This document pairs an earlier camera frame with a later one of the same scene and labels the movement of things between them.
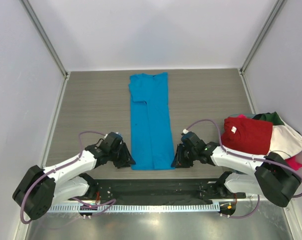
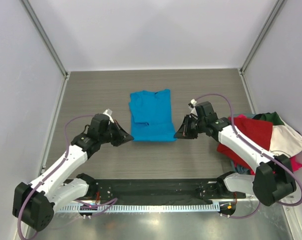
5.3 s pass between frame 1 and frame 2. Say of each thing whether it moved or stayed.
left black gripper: moved
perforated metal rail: stayed
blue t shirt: moved
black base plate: stayed
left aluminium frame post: stayed
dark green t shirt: stayed
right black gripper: moved
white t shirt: stayed
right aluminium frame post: stayed
